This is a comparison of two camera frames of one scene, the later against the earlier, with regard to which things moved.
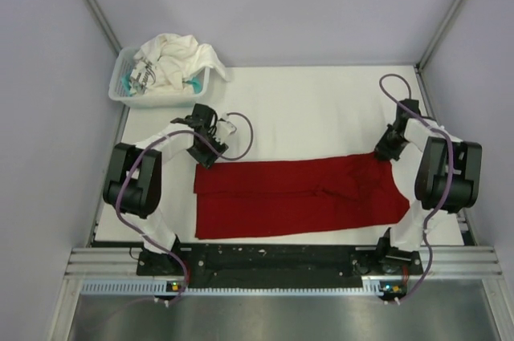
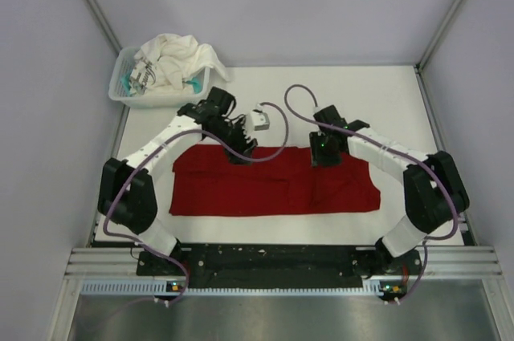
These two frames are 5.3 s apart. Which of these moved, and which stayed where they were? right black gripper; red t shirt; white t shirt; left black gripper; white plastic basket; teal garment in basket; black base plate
Moved: red t shirt; right black gripper; left black gripper
Stayed: white t shirt; white plastic basket; black base plate; teal garment in basket
